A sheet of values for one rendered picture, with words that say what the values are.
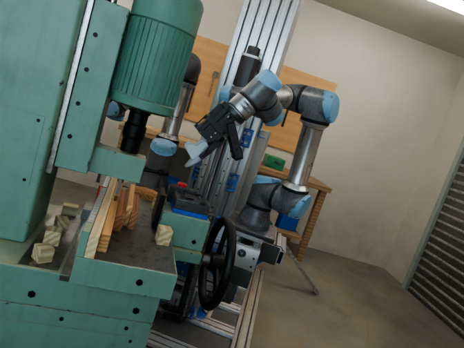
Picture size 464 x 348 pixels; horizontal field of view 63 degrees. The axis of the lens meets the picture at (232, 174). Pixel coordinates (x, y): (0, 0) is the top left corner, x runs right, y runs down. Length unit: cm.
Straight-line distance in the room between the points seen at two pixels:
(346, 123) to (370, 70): 66
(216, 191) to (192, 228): 72
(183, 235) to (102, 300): 26
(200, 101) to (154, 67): 331
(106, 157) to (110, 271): 35
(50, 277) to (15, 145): 31
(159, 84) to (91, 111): 18
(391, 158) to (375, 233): 96
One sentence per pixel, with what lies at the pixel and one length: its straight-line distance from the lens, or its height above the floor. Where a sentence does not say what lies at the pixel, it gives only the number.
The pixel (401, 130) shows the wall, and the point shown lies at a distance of 496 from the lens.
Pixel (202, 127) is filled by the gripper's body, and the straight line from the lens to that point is 106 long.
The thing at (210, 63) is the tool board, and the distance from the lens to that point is 430.
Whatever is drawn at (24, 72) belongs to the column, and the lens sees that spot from 99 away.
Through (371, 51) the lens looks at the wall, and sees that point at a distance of 478.
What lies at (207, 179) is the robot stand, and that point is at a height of 93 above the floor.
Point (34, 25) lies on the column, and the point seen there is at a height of 131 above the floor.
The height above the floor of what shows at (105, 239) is 93.
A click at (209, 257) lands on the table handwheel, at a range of 118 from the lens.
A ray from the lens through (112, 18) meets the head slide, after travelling 101.
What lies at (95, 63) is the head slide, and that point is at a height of 127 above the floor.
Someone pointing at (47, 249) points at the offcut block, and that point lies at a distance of 98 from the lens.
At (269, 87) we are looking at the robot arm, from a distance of 109.
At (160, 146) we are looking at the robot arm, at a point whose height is 103.
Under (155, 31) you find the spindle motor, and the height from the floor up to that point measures 139.
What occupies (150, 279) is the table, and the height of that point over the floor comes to 88.
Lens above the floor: 126
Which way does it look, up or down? 9 degrees down
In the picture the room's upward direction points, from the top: 18 degrees clockwise
